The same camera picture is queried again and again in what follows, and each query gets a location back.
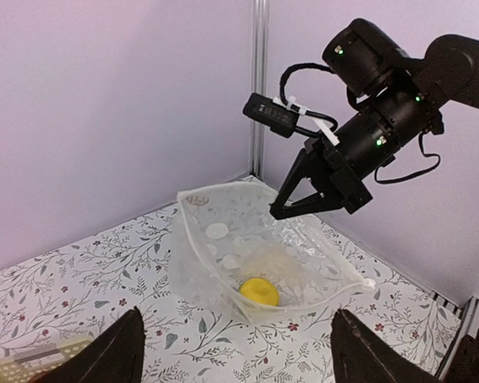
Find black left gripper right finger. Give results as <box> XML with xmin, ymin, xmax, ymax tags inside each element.
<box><xmin>331</xmin><ymin>309</ymin><xmax>438</xmax><ymax>383</ymax></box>

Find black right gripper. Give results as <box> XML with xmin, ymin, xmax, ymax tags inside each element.
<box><xmin>269</xmin><ymin>138</ymin><xmax>373</xmax><ymax>219</ymax></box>

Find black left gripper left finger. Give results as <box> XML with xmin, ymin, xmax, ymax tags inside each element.
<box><xmin>39</xmin><ymin>307</ymin><xmax>144</xmax><ymax>382</ymax></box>

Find clear zip top bag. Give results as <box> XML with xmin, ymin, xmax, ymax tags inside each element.
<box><xmin>168</xmin><ymin>181</ymin><xmax>376</xmax><ymax>323</ymax></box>

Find yellow lemon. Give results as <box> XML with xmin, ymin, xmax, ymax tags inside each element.
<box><xmin>239</xmin><ymin>277</ymin><xmax>279</xmax><ymax>306</ymax></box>

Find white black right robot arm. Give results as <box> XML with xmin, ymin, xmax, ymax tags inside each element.
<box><xmin>270</xmin><ymin>18</ymin><xmax>479</xmax><ymax>219</ymax></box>

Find floral patterned table mat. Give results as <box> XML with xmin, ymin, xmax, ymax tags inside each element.
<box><xmin>0</xmin><ymin>205</ymin><xmax>461</xmax><ymax>382</ymax></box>

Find pale green plastic basket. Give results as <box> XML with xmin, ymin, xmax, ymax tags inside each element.
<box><xmin>0</xmin><ymin>338</ymin><xmax>93</xmax><ymax>382</ymax></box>

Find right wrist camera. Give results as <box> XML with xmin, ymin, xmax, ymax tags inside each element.
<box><xmin>243</xmin><ymin>93</ymin><xmax>299</xmax><ymax>138</ymax></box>

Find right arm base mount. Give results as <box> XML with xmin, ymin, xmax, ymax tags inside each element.
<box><xmin>435</xmin><ymin>297</ymin><xmax>479</xmax><ymax>382</ymax></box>

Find right aluminium frame post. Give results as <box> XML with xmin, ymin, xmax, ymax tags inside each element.
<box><xmin>249</xmin><ymin>0</ymin><xmax>270</xmax><ymax>180</ymax></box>

